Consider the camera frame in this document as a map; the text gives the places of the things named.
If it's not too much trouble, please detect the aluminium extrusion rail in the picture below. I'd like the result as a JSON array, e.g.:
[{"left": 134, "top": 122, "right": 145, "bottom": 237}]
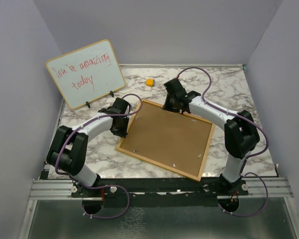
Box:
[{"left": 28, "top": 179, "right": 77, "bottom": 201}]

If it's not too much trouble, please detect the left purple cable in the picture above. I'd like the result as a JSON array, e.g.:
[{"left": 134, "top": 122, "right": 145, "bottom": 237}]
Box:
[{"left": 54, "top": 94, "right": 144, "bottom": 220}]

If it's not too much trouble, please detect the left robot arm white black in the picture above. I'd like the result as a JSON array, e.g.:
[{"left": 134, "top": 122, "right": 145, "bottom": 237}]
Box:
[{"left": 46, "top": 98, "right": 131, "bottom": 197}]

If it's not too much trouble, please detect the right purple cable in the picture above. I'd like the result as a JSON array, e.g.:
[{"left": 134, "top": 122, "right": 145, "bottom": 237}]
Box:
[{"left": 176, "top": 67, "right": 270, "bottom": 217}]

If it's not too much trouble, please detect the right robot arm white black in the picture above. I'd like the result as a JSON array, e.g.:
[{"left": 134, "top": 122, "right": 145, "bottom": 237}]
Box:
[{"left": 163, "top": 78, "right": 260, "bottom": 195}]

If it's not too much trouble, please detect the purple cable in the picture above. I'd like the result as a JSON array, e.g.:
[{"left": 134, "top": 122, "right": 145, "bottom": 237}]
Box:
[
  {"left": 176, "top": 67, "right": 270, "bottom": 217},
  {"left": 54, "top": 94, "right": 144, "bottom": 220}
]

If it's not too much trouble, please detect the yellow picture frame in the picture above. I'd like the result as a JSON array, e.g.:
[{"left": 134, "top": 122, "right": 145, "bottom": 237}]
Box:
[{"left": 116, "top": 100, "right": 215, "bottom": 182}]

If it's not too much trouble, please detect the yellow grey eraser block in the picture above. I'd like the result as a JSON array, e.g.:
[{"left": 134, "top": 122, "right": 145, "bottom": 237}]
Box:
[{"left": 146, "top": 79, "right": 155, "bottom": 87}]

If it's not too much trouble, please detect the small whiteboard yellow rim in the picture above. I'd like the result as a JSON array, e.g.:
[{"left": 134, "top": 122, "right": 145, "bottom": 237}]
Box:
[{"left": 46, "top": 39, "right": 126, "bottom": 110}]

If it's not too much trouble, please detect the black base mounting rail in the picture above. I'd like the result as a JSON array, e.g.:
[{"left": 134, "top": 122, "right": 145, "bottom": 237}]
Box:
[{"left": 71, "top": 177, "right": 249, "bottom": 207}]

